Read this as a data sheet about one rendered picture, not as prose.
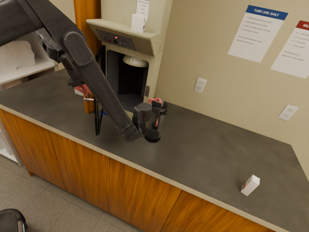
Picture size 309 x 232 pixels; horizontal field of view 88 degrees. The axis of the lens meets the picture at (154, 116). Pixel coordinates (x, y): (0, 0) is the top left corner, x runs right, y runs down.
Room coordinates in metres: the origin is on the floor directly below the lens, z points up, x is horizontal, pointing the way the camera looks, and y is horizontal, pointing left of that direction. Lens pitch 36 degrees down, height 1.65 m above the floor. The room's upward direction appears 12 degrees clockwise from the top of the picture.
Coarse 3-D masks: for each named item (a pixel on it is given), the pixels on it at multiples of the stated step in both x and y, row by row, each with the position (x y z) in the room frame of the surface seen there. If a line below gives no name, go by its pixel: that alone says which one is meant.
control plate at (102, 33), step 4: (100, 32) 0.81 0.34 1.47; (104, 32) 0.80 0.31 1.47; (108, 32) 0.79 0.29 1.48; (100, 36) 0.84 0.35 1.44; (104, 36) 0.83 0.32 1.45; (108, 36) 0.82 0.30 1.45; (112, 36) 0.80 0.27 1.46; (116, 36) 0.79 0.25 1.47; (120, 36) 0.78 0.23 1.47; (104, 40) 0.86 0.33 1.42; (108, 40) 0.84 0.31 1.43; (112, 40) 0.83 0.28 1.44; (116, 40) 0.81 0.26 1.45; (120, 40) 0.80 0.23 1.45; (128, 40) 0.78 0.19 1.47; (116, 44) 0.84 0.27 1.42; (120, 44) 0.83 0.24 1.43; (128, 44) 0.80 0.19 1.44; (132, 44) 0.79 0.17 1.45; (132, 48) 0.82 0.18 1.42
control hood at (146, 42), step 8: (88, 24) 0.80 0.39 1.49; (96, 24) 0.78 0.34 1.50; (104, 24) 0.77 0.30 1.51; (112, 24) 0.81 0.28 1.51; (120, 24) 0.85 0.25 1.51; (96, 32) 0.83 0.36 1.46; (112, 32) 0.78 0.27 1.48; (120, 32) 0.76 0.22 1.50; (128, 32) 0.74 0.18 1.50; (136, 32) 0.75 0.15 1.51; (144, 32) 0.79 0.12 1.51; (152, 32) 0.83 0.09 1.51; (136, 40) 0.76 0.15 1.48; (144, 40) 0.74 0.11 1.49; (152, 40) 0.74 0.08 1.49; (128, 48) 0.84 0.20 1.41; (136, 48) 0.81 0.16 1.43; (144, 48) 0.78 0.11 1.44; (152, 48) 0.77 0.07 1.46
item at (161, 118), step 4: (168, 108) 0.76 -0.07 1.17; (160, 112) 0.70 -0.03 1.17; (164, 112) 0.70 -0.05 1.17; (160, 116) 0.70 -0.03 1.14; (164, 116) 0.72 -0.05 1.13; (160, 120) 0.70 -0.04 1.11; (164, 120) 0.73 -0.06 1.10; (160, 124) 0.71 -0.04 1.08; (152, 128) 0.70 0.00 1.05; (156, 128) 0.70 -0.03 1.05; (160, 128) 0.71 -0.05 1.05; (148, 132) 0.71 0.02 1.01; (152, 132) 0.69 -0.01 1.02; (156, 132) 0.70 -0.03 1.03; (160, 132) 0.72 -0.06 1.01; (148, 136) 0.70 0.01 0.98; (152, 136) 0.69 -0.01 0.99; (156, 136) 0.70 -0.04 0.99
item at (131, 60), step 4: (124, 56) 0.94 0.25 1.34; (128, 56) 0.90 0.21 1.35; (124, 60) 0.91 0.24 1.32; (128, 60) 0.89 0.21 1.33; (132, 60) 0.88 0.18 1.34; (136, 60) 0.88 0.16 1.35; (140, 60) 0.89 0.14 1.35; (144, 60) 0.90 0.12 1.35; (132, 64) 0.87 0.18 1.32; (136, 64) 0.88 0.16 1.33; (140, 64) 0.88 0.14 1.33; (144, 64) 0.90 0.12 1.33; (148, 64) 0.92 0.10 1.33
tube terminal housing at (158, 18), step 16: (112, 0) 0.89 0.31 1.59; (128, 0) 0.87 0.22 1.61; (160, 0) 0.84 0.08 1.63; (112, 16) 0.89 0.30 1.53; (128, 16) 0.87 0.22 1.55; (160, 16) 0.83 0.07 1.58; (160, 32) 0.84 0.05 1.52; (112, 48) 0.89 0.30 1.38; (160, 48) 0.89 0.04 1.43; (144, 96) 0.84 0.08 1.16; (128, 112) 0.86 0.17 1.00
